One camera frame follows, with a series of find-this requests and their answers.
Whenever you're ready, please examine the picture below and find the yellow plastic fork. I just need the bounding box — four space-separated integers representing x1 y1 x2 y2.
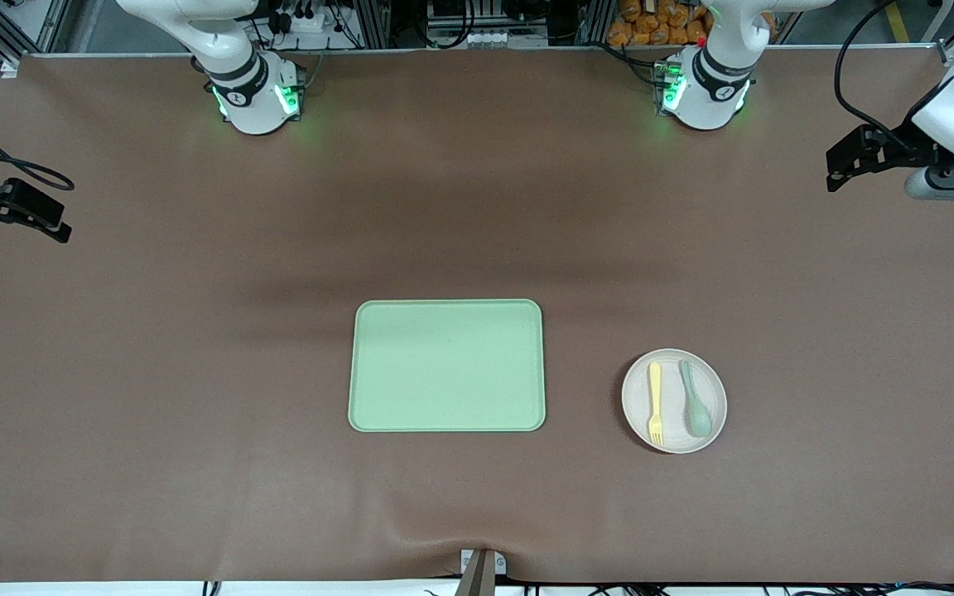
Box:
648 362 665 448

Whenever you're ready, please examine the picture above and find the white terminal block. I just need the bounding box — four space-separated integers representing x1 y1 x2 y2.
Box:
459 29 529 47

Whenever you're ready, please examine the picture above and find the aluminium frame post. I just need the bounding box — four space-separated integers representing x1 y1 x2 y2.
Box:
581 0 612 46
355 0 392 49

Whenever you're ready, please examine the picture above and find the white power strip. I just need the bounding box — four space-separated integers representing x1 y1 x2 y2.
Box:
274 4 326 34

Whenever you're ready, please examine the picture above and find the orange packaged goods pile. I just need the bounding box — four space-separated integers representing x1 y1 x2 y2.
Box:
607 0 776 47

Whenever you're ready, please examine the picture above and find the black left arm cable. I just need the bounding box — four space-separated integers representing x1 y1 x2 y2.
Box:
833 0 942 154

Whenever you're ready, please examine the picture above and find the metal table edge clamp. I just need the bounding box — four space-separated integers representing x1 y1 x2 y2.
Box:
459 549 508 596

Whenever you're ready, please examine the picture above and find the brown table mat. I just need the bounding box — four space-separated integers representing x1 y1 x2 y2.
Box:
0 50 954 584

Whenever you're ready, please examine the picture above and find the pale green plastic spoon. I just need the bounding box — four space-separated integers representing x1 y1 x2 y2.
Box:
678 359 713 439

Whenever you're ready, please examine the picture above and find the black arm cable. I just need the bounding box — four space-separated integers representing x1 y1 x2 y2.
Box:
833 0 942 154
0 99 75 191

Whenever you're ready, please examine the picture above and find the light green rectangular tray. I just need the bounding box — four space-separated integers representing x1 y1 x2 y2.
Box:
348 299 546 433

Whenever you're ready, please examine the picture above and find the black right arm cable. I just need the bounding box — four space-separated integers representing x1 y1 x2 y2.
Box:
0 99 75 191

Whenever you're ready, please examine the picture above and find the beige round plate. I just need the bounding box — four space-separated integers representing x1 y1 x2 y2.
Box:
621 348 728 454

